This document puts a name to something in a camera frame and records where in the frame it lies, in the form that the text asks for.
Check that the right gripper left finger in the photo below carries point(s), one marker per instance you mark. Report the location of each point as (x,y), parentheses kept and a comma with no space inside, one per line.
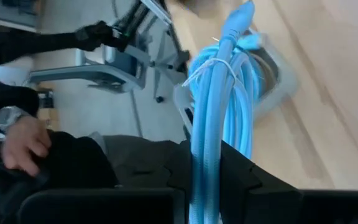
(148,168)

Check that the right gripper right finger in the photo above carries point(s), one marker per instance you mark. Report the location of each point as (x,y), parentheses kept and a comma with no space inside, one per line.
(244,193)

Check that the person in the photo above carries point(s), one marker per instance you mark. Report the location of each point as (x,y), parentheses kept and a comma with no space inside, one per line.
(73,161)

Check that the grey metal stand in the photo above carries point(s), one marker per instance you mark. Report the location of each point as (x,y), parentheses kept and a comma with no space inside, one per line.
(104,74)

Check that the cardboard box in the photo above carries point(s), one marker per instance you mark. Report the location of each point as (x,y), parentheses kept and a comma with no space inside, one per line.
(49,119)

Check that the person's hand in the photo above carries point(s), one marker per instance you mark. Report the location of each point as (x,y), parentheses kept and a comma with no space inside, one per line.
(23,146)

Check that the silver wristwatch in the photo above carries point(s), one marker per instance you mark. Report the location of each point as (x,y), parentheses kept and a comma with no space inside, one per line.
(8,116)

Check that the grey desk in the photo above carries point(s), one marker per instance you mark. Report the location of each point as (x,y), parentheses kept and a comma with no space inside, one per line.
(11,15)

